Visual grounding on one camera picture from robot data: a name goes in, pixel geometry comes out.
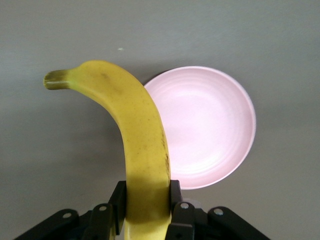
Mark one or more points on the pink plate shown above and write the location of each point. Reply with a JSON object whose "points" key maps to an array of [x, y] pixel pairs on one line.
{"points": [[205, 130]]}

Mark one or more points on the yellow banana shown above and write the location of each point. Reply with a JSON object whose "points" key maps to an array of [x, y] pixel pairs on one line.
{"points": [[140, 125]]}

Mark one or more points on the table cover cloth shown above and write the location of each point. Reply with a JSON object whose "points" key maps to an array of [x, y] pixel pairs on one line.
{"points": [[50, 37]]}

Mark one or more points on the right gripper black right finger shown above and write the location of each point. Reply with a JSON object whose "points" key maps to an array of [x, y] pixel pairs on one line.
{"points": [[182, 222]]}

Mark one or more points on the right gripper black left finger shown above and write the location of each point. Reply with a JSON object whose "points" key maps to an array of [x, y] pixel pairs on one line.
{"points": [[100, 222]]}

